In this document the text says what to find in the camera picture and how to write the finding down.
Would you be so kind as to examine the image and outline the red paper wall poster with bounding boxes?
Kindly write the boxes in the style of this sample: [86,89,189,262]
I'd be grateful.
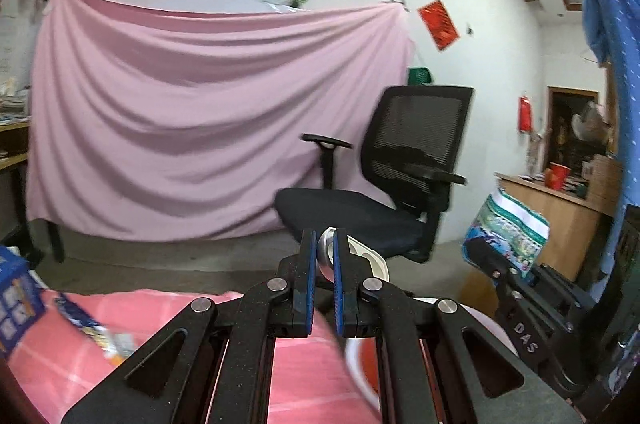
[417,0,460,51]

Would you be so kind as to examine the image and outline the small white plastic cup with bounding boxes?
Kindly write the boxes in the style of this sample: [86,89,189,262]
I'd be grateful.
[317,227,390,287]

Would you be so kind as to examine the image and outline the wooden door frame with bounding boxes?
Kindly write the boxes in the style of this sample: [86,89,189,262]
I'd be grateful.
[546,85,621,185]

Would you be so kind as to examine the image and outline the pink hanging sheet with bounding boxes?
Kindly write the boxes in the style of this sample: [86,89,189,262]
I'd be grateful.
[25,0,416,241]

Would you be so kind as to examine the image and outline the blue cardboard box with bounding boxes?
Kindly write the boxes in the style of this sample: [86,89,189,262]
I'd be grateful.
[0,245,48,360]

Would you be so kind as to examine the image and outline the pink checked blanket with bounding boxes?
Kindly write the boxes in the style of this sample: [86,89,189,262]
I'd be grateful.
[0,289,381,424]

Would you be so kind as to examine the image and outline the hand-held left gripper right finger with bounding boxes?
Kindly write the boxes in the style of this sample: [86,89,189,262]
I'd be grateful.
[334,228,583,424]

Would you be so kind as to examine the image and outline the wooden shelf unit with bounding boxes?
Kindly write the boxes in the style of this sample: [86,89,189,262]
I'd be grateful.
[0,121,63,265]

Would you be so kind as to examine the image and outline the dark blue snack wrapper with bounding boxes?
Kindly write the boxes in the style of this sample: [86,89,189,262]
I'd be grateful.
[54,293,138,361]

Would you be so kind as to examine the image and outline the stack of newspapers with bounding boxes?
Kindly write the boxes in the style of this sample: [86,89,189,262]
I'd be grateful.
[0,76,31,122]

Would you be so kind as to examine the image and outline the blue printed curtain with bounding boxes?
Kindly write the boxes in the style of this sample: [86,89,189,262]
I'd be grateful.
[567,0,640,275]

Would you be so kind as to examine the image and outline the black mesh office chair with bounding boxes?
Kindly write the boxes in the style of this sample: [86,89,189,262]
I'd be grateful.
[274,85,475,264]

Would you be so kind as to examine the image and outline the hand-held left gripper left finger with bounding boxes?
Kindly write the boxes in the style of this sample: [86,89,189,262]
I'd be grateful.
[60,229,318,424]

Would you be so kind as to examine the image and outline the red mug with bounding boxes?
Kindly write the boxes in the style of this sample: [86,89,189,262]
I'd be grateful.
[545,163,570,191]

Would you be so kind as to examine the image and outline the brown cardboard box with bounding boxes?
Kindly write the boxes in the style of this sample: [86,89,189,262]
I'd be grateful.
[585,154,623,215]

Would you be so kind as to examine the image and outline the green printed wrapper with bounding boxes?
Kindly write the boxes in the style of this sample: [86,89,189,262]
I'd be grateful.
[462,188,551,281]

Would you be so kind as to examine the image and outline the wooden cabinet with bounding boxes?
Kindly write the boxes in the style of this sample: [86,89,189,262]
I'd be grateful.
[460,171,616,300]

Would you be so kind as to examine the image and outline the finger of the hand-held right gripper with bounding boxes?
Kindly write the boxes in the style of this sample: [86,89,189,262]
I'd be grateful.
[532,264,598,330]
[464,236,551,372]

